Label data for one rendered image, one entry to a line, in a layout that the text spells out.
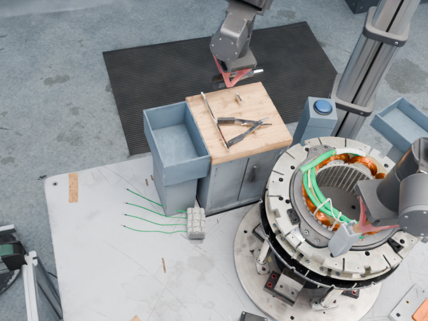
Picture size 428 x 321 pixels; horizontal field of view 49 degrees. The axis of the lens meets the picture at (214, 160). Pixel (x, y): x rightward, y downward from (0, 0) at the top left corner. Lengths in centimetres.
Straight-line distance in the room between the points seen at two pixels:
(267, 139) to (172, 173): 23
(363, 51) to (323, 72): 156
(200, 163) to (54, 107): 162
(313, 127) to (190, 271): 48
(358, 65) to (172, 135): 53
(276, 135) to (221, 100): 16
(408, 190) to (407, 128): 67
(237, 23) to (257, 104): 33
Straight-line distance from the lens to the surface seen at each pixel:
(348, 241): 88
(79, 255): 124
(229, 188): 119
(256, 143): 107
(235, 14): 88
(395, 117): 130
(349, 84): 138
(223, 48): 87
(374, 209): 71
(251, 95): 116
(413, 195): 62
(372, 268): 96
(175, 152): 113
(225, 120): 106
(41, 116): 255
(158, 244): 124
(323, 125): 123
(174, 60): 275
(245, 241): 123
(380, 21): 126
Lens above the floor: 191
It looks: 55 degrees down
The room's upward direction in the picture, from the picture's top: 9 degrees clockwise
